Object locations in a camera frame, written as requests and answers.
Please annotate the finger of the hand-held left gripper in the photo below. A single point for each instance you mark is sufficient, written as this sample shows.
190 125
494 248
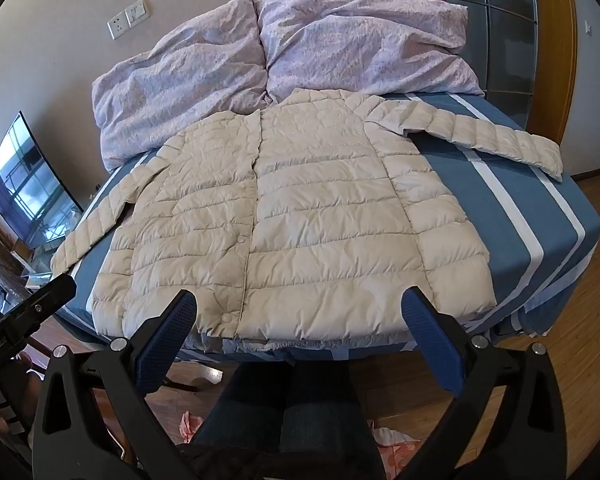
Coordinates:
50 299

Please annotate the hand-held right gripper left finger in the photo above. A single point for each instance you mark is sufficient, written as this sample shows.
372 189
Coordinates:
169 341

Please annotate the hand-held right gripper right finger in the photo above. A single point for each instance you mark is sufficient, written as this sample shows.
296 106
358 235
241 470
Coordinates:
432 342

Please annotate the cream puffer jacket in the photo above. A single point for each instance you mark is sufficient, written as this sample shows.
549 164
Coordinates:
305 210

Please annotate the pink patterned slipper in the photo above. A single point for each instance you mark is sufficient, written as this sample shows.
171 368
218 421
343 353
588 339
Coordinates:
190 425
397 452

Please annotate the flat screen television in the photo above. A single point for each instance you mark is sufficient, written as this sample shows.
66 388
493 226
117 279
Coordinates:
27 180

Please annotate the person's dark trouser legs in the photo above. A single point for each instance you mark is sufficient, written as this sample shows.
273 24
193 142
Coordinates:
290 425

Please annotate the blue white striped bed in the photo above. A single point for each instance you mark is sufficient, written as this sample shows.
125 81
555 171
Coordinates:
485 200

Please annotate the pink wrinkled blanket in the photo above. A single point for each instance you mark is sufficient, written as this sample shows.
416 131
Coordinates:
180 85

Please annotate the lavender pillow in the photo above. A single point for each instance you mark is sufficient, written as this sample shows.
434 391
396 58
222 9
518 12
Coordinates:
360 45

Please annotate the white wall socket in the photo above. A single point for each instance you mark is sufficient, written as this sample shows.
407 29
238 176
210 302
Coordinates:
117 26

